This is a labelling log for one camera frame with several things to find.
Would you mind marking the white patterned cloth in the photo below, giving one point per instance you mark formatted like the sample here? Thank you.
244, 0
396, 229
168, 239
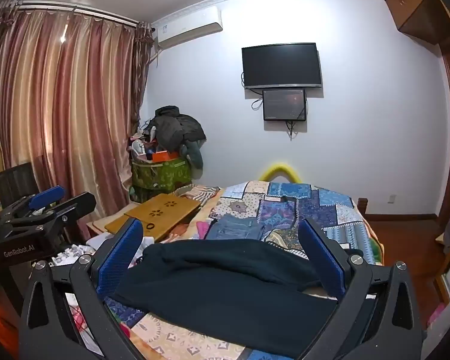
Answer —
78, 249

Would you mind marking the patchwork bedspread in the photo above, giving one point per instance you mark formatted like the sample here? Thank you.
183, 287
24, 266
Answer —
322, 202

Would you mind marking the dark navy pants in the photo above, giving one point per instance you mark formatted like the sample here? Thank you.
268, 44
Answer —
228, 288

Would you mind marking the wooden lap desk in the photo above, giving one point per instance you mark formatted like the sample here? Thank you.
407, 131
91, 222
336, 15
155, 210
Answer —
157, 212

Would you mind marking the blue denim jeans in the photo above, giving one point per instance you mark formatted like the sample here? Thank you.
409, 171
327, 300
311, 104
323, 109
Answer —
232, 228

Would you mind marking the white wall socket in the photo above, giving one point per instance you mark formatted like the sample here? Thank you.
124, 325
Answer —
392, 198

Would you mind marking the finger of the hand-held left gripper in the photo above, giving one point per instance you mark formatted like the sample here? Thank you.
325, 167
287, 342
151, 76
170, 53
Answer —
78, 202
47, 197

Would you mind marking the white curtain rail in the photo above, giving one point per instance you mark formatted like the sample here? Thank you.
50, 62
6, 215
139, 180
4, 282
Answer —
78, 10

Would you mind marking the pink cloth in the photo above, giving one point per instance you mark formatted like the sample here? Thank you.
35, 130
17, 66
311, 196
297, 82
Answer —
204, 229

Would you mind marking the pile of dark clothes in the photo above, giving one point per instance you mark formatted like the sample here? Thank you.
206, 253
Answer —
176, 127

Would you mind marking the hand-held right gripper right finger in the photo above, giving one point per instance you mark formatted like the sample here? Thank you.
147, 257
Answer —
322, 258

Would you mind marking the pink striped curtain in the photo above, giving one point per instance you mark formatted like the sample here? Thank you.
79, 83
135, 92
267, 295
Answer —
60, 101

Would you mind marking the green fabric storage bag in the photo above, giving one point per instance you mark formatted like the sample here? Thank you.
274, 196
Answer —
161, 174

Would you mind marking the small black wall monitor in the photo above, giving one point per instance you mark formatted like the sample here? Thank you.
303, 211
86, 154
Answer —
284, 104

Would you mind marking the yellow foam tube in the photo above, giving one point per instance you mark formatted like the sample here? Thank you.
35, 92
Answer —
279, 170

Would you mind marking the orange plastic item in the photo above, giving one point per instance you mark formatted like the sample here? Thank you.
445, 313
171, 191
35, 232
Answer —
0, 315

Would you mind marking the wooden bed post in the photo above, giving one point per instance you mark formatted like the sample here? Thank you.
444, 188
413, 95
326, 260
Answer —
362, 205

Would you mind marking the black wall television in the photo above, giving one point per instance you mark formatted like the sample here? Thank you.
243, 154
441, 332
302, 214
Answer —
280, 65

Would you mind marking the white air conditioner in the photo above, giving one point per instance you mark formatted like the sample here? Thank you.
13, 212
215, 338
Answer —
187, 26

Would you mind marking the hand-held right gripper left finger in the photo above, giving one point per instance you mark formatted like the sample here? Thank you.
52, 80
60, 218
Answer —
118, 258

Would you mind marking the black mesh chair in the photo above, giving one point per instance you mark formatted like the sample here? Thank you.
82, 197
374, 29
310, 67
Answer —
17, 180

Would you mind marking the orange box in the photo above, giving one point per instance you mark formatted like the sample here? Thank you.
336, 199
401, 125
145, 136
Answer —
164, 155

